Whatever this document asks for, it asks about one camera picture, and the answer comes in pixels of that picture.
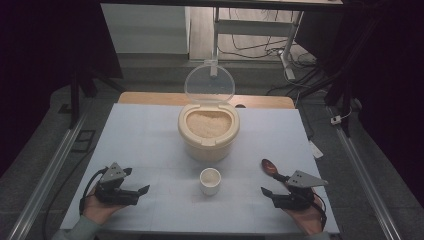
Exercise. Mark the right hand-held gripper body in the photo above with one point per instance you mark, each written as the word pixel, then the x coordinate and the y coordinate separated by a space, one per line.
pixel 300 193

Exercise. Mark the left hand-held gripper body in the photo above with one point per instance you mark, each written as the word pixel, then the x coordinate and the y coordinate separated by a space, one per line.
pixel 113 191

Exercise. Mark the brown wooden spoon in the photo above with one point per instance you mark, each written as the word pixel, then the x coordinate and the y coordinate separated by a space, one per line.
pixel 269 167

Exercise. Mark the white cup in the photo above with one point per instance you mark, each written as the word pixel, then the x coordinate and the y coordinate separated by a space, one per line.
pixel 210 181

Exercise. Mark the beige rice container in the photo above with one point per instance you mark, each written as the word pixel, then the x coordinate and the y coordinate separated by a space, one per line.
pixel 208 146

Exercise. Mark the rice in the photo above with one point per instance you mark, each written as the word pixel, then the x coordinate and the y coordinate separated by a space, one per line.
pixel 208 124

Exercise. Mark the person's left hand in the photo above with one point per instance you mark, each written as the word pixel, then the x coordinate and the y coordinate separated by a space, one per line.
pixel 98 210

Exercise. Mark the person's right hand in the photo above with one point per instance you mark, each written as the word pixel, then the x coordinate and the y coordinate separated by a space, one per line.
pixel 308 220

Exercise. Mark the white table cover sheet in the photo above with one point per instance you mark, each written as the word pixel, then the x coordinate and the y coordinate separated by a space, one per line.
pixel 146 140

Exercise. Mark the white paper tag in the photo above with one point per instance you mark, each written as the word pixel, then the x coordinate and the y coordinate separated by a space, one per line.
pixel 316 150

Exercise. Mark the black stand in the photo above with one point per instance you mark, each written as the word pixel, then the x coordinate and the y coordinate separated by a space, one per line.
pixel 80 90
pixel 340 90

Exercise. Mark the clear round container lid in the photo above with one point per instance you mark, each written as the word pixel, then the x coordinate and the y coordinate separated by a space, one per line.
pixel 209 83

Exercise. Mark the dark curtain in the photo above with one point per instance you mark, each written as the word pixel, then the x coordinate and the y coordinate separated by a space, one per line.
pixel 40 66
pixel 390 83

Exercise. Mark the aluminium rail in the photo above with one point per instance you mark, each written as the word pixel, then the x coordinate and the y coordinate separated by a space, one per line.
pixel 363 180
pixel 50 170

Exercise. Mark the white desk frame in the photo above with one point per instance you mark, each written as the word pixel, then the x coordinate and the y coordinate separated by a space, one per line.
pixel 253 28

